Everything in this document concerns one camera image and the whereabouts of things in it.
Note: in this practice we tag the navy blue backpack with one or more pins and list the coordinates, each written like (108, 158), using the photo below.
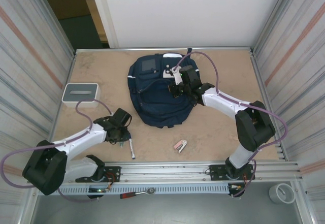
(162, 112)

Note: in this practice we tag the blue white marker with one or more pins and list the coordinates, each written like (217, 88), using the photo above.
(131, 149)

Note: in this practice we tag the pink stapler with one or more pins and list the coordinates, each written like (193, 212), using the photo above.
(180, 145)

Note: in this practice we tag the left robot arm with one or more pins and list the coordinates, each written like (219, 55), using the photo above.
(81, 140)

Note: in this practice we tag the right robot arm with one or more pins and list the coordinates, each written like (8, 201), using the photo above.
(223, 102)

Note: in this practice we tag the white grey tissue box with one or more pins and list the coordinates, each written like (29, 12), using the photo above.
(81, 88)

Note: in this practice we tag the small circuit board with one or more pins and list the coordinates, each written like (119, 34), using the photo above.
(97, 190)

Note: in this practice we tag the grey tape roll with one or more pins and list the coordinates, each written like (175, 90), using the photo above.
(273, 193)

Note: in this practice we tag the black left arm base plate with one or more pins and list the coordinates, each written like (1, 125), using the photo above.
(114, 170)

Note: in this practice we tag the aluminium mounting rail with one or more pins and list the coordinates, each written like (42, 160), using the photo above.
(165, 169)

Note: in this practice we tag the aluminium table edge rail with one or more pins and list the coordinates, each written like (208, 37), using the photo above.
(114, 50)

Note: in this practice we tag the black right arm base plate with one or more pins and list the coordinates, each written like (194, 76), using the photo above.
(215, 173)

